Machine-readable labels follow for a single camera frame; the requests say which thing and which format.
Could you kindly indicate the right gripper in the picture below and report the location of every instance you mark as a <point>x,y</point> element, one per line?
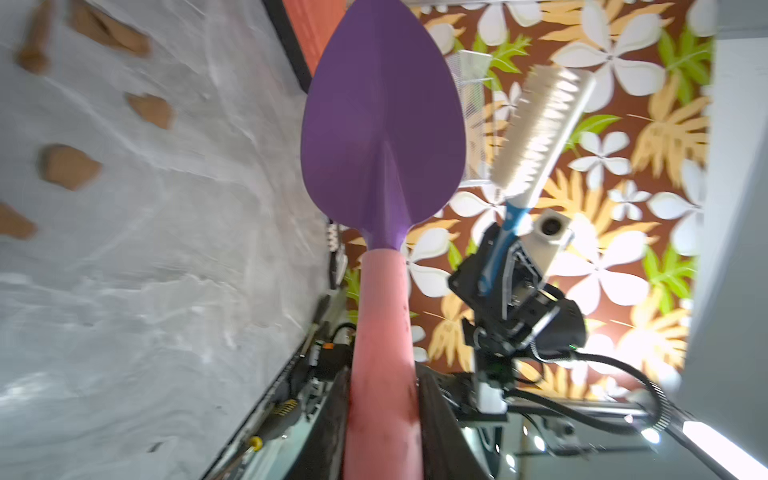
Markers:
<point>522,316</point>

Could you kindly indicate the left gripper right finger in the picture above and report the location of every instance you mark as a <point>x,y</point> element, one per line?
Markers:
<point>446,453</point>

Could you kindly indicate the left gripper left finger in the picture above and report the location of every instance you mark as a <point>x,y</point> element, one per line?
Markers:
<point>321,457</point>

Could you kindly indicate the white brush blue handle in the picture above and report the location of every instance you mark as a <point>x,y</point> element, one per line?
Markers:
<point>552,101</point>

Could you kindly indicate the purple trowel pink handle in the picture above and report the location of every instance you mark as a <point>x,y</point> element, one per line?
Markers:
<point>383,148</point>

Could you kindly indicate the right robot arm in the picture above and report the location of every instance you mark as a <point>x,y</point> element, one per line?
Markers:
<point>498,387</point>

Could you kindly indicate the brown soil clump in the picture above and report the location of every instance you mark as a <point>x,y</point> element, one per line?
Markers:
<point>152,109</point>
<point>67,167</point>

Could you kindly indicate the black socket bit rack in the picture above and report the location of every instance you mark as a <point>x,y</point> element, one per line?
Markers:
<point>337,255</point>

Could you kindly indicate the red plastic tool case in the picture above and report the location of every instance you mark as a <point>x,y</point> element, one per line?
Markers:
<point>304,28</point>

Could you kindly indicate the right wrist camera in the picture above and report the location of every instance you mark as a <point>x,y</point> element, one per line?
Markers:
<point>551,234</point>

